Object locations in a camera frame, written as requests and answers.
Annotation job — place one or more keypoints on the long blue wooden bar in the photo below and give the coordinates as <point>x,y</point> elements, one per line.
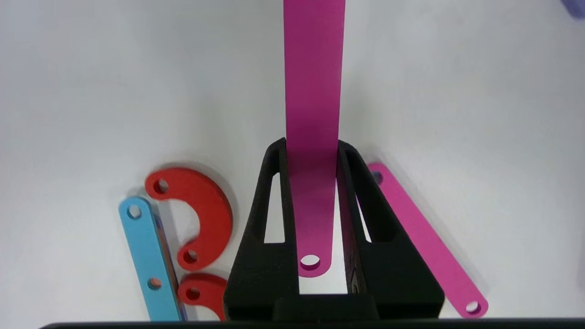
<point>148,251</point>

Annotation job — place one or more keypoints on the large red wooden arc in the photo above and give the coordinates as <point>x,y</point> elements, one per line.
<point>208,292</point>
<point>212,205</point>

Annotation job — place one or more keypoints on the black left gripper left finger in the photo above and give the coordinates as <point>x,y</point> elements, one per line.
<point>256,274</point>

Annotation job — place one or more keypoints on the pink wooden bar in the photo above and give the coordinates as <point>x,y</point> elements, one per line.
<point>425,237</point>
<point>313,91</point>

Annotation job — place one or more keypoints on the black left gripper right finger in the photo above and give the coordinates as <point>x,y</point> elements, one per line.
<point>397,283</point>

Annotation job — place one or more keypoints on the short purple wooden bar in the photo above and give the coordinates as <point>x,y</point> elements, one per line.
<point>577,7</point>

